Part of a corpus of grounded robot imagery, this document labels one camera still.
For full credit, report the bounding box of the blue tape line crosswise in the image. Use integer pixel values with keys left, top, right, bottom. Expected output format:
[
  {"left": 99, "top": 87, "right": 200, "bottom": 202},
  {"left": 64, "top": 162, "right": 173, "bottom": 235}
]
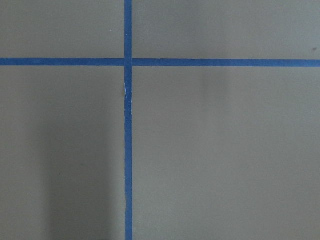
[{"left": 0, "top": 58, "right": 320, "bottom": 68}]

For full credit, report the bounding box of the blue tape line lengthwise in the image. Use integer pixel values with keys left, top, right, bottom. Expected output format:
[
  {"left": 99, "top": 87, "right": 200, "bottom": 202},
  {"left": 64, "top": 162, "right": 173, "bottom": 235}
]
[{"left": 124, "top": 0, "right": 133, "bottom": 240}]

